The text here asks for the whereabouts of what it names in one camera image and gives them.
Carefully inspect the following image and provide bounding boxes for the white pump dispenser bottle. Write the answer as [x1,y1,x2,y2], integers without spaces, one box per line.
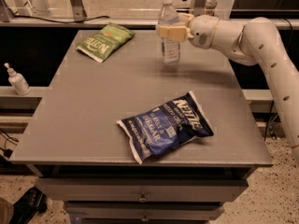
[4,63,31,95]

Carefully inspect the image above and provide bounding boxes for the metal frame leg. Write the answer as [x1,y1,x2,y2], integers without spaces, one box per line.
[70,0,87,22]

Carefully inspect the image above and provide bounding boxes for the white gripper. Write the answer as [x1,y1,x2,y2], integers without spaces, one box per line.
[156,13,220,49]

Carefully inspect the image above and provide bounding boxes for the grey drawer cabinet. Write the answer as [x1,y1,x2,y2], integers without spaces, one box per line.
[36,178,248,224]

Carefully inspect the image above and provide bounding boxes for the clear plastic water bottle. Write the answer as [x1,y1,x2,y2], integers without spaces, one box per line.
[158,0,180,65]

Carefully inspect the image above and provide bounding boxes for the blue Kettle chips bag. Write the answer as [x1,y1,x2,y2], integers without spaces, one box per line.
[117,91,214,164]

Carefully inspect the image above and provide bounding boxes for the black cable on ledge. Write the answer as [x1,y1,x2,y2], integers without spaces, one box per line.
[12,13,110,24]

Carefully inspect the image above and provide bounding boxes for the green Kettle chips bag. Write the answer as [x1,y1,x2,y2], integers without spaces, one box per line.
[76,22,135,63]

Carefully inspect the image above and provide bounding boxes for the black cables at left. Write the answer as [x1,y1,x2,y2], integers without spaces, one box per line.
[0,128,20,161]

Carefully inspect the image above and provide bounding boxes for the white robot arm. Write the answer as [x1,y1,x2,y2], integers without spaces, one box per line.
[156,13,299,161]

